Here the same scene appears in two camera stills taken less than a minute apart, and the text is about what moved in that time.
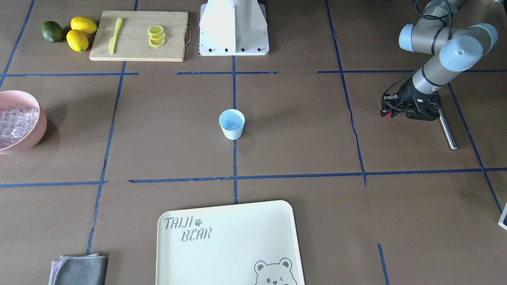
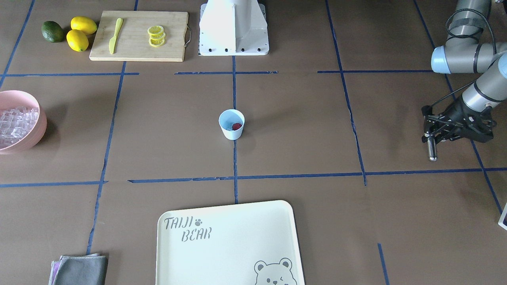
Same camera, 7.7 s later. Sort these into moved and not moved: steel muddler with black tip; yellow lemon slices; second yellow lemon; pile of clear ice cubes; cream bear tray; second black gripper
Moved: second black gripper; steel muddler with black tip
Not moved: yellow lemon slices; cream bear tray; pile of clear ice cubes; second yellow lemon
